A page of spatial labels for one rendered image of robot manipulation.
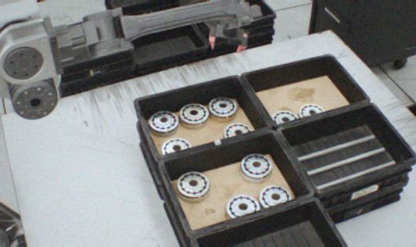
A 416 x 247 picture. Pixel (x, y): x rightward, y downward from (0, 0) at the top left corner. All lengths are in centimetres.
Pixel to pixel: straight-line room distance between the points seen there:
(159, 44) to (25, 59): 188
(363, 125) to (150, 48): 146
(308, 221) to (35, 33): 98
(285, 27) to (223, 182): 232
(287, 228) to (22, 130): 113
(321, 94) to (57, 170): 104
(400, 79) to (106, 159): 224
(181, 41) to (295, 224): 167
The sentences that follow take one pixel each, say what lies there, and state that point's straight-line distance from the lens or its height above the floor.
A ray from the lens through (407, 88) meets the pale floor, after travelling 361.
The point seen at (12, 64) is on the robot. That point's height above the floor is 146.
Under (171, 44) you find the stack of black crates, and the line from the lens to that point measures 306.
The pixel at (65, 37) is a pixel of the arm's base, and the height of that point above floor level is 148.
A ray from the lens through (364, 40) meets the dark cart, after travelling 328.
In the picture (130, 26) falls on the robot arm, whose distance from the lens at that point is 131.
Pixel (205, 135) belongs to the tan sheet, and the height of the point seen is 83.
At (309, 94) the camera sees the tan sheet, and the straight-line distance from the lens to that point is 208.
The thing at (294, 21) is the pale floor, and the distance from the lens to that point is 401.
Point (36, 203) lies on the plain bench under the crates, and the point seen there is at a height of 70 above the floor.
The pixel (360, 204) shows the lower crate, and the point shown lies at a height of 77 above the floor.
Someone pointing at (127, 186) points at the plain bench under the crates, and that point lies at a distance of 192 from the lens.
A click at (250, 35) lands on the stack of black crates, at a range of 294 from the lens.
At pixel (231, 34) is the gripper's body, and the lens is 198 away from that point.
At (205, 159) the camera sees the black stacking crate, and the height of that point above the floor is 89.
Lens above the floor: 218
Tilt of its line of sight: 45 degrees down
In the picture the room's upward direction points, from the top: straight up
